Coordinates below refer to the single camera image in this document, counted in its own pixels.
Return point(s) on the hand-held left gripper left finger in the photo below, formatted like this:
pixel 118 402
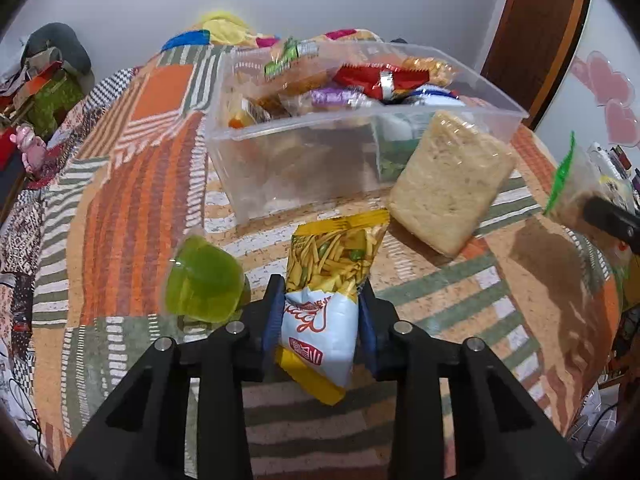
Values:
pixel 274 320

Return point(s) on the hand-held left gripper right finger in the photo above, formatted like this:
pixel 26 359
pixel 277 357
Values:
pixel 367 325

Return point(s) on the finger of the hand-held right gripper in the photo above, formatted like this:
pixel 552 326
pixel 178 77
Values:
pixel 612 221

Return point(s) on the yellow chip packet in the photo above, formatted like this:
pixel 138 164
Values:
pixel 325 260

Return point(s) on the clear plastic box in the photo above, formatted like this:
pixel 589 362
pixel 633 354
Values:
pixel 300 170

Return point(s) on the green snack packet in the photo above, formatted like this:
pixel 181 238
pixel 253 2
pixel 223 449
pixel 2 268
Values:
pixel 395 160

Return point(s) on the small orange snack packet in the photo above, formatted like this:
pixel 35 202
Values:
pixel 242 115

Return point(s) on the blue white snack packet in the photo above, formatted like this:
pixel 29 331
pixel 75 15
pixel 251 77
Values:
pixel 435 96

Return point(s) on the purple snack packet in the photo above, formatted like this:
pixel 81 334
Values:
pixel 330 97

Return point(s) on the golden snack packet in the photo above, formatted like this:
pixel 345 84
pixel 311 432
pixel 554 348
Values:
pixel 435 71

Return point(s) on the brown cake packet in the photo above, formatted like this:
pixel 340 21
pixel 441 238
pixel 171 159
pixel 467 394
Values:
pixel 300 75

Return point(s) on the red snack packet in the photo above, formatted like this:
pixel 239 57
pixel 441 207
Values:
pixel 365 77

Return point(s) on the bread packet with green edge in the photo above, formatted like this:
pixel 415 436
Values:
pixel 570 195

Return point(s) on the green jelly cup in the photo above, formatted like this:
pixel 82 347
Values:
pixel 205 285

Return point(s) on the pink heart sticker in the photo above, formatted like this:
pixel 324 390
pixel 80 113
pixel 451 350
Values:
pixel 605 80

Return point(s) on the beige noodle packet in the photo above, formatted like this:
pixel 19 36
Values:
pixel 450 185

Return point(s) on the white sliding wardrobe door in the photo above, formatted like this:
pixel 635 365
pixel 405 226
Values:
pixel 605 25

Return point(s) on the brown wooden door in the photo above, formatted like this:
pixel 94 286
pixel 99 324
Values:
pixel 540 35

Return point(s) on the pink plush toy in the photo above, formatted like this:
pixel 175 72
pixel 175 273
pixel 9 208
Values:
pixel 27 145

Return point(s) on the green cardboard box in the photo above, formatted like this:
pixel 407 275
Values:
pixel 52 100

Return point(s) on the red rectangular box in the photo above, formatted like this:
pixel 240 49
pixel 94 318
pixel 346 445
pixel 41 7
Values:
pixel 6 147

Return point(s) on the grey cushion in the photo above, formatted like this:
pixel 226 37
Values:
pixel 55 42

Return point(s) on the pile of clothes and papers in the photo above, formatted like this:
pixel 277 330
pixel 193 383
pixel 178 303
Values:
pixel 15 77

